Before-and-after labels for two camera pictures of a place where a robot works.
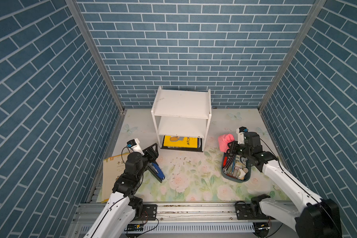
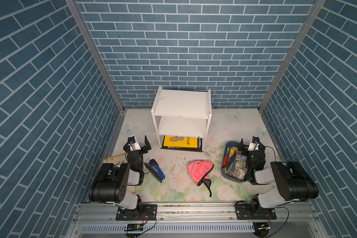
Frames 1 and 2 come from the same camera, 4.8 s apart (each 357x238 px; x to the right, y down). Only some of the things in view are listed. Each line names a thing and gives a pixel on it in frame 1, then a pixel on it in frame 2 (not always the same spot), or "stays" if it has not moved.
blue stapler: x=156 y=172 stays
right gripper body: x=236 y=149 -> x=245 y=148
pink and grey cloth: x=223 y=140 -> x=197 y=170
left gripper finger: x=154 y=145 -> x=147 y=143
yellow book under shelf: x=180 y=141 stays
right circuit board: x=261 y=225 stays
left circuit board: x=135 y=227 stays
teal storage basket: x=235 y=167 stays
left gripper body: x=148 y=157 -> x=143 y=150
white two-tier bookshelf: x=182 y=113 stays
